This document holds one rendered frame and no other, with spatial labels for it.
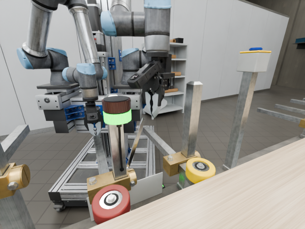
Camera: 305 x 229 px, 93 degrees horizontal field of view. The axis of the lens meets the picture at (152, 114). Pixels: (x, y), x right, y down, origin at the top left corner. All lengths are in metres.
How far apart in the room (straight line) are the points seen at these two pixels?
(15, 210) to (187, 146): 0.47
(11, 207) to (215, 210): 0.44
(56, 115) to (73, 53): 1.98
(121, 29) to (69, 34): 2.49
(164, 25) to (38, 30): 0.71
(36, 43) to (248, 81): 1.04
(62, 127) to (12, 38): 2.11
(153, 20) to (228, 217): 0.49
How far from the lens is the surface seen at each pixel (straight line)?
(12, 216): 0.50
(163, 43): 0.46
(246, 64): 0.64
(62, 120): 1.14
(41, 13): 0.97
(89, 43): 0.90
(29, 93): 3.09
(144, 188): 0.59
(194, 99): 0.46
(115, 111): 0.30
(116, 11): 0.60
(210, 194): 0.40
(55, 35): 3.03
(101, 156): 0.58
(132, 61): 1.01
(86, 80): 0.72
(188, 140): 0.51
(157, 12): 0.47
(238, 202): 0.41
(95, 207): 0.37
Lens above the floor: 1.18
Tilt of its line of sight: 20 degrees down
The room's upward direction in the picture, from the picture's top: straight up
